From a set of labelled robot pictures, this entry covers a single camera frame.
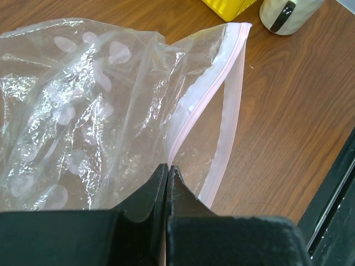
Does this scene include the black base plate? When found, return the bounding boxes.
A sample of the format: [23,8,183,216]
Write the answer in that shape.
[297,131,354,252]

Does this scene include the white enamel mug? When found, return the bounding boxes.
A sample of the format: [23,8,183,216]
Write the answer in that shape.
[259,0,325,35]

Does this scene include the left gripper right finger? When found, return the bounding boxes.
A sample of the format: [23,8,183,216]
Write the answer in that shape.
[166,166,312,265]

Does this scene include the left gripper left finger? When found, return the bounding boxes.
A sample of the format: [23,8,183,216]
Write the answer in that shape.
[1,164,168,265]

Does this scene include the yellow plastic basket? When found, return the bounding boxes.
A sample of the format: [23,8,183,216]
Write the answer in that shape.
[202,0,256,22]

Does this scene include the clear pink zip bag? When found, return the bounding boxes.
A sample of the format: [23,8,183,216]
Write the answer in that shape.
[1,18,252,211]

